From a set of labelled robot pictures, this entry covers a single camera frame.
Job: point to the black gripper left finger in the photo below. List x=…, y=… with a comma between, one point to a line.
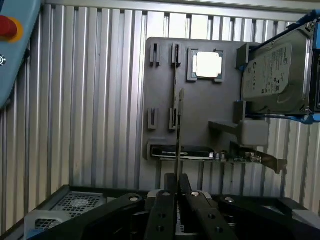
x=161, y=212

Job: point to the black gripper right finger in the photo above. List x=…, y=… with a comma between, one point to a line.
x=200, y=210

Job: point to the black graphics card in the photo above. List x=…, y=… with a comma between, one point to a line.
x=195, y=152

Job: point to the black PC case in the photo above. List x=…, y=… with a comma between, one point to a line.
x=75, y=203

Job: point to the grey parts rack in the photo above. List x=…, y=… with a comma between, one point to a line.
x=207, y=105

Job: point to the blue disk caddy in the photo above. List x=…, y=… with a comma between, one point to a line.
x=305, y=120

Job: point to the silver CPU chip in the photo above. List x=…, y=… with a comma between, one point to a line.
x=207, y=65

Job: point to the silver hard disk drive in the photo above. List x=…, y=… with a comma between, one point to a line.
x=272, y=75

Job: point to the teach pendant with red button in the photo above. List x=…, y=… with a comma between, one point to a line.
x=15, y=62

